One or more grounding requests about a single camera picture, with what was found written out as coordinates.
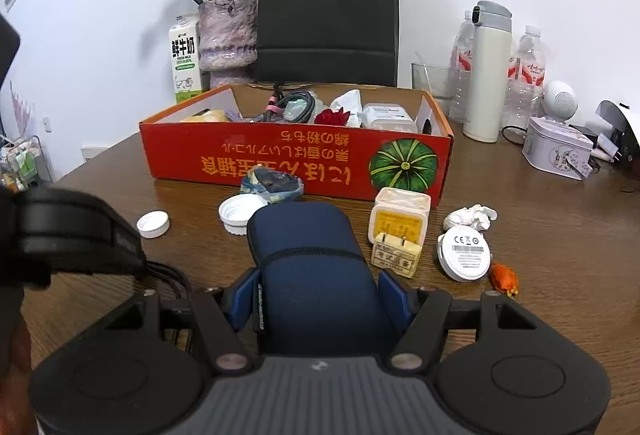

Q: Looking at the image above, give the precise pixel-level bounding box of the white green milk carton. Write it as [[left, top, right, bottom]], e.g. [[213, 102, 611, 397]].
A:
[[168, 12, 203, 105]]

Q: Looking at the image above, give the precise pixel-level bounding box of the white round disc device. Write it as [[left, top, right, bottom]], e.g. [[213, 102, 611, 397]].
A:
[[436, 225, 493, 283]]

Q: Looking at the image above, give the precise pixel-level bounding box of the crumpled white tissue ball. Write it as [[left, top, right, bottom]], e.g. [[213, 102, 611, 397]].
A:
[[443, 204, 498, 233]]

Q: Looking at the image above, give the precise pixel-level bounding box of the navy zip pouch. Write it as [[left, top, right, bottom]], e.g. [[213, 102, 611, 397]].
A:
[[246, 202, 396, 358]]

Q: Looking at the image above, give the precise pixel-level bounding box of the black paper bag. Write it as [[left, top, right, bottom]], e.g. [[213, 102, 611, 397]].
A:
[[254, 0, 400, 88]]

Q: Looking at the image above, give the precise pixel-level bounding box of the white paper sheet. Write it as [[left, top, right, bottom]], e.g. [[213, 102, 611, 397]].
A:
[[607, 104, 640, 157]]

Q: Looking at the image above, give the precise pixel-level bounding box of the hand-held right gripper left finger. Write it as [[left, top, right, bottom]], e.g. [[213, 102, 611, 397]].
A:
[[114, 266, 262, 377]]

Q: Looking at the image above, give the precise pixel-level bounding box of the thin black cord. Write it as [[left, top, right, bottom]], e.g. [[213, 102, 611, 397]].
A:
[[501, 125, 530, 146]]

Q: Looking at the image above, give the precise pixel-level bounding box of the purple glass vase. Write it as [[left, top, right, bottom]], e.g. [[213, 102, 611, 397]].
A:
[[197, 0, 258, 88]]

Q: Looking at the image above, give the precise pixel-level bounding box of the orange dried flower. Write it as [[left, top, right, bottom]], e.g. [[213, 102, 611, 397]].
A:
[[490, 262, 521, 299]]

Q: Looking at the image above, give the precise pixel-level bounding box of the dark blurred object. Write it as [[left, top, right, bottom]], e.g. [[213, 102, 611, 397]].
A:
[[0, 15, 22, 83]]

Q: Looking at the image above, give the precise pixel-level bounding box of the blue green wrapper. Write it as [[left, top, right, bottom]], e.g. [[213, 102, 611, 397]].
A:
[[240, 166, 305, 206]]

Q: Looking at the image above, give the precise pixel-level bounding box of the wooden desk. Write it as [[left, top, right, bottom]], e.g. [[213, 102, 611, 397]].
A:
[[20, 112, 640, 435]]

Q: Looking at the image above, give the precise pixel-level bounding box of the clear glass cup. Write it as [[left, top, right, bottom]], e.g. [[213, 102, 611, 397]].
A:
[[411, 52, 461, 102]]

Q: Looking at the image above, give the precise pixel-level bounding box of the cream charger with yellow label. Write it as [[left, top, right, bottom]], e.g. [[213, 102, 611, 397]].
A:
[[369, 186, 432, 247]]

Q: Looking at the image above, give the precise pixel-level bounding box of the white printed tin box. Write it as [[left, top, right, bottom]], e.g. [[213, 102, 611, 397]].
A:
[[521, 116, 596, 181]]

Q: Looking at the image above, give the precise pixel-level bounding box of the yellowed wall charger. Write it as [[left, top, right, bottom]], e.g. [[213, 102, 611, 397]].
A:
[[371, 231, 423, 279]]

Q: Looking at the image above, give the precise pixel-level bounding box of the red artificial flower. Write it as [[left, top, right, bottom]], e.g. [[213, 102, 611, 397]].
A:
[[314, 108, 351, 127]]

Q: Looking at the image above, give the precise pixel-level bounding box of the white round speaker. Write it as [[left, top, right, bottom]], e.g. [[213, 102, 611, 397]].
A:
[[537, 80, 579, 121]]

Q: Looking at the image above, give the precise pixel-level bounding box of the clear cotton swab box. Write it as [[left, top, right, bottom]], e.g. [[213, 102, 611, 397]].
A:
[[359, 102, 418, 134]]

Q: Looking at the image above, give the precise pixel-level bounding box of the cluttered wire rack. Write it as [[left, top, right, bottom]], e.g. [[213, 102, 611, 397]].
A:
[[0, 135, 53, 192]]

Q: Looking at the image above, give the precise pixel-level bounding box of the small white bottle cap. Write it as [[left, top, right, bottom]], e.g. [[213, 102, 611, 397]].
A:
[[137, 211, 171, 239]]

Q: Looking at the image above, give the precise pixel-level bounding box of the black desk device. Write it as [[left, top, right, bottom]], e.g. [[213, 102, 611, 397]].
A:
[[596, 100, 632, 166]]

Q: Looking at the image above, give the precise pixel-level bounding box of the white thermos bottle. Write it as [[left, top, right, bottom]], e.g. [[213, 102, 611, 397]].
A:
[[462, 0, 514, 143]]

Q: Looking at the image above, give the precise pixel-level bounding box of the large white bottle cap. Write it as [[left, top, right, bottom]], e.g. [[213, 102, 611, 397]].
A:
[[218, 194, 269, 236]]

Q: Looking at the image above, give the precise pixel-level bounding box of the clear water bottle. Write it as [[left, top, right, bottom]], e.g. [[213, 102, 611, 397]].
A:
[[449, 10, 476, 125], [502, 42, 521, 131], [515, 25, 547, 126]]

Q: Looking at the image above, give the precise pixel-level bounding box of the person's left hand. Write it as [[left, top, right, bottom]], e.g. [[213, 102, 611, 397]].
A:
[[5, 325, 39, 435]]

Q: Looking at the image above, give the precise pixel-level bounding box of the red cardboard box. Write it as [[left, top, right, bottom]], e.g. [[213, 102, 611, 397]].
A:
[[139, 84, 455, 208]]

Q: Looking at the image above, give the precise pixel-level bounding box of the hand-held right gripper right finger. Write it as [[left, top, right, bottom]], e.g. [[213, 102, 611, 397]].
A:
[[378, 270, 537, 376]]

